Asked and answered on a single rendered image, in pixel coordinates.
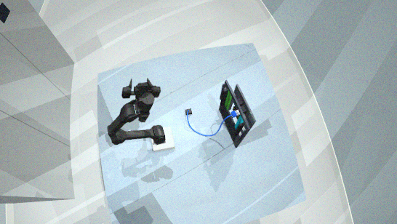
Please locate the blue ethernet cable with plug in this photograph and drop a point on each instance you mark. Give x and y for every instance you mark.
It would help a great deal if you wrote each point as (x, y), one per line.
(233, 114)

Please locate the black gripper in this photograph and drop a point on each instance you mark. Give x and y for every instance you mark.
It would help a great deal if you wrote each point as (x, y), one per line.
(153, 89)

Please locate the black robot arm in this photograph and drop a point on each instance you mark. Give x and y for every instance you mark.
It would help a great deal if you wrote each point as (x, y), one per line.
(127, 114)

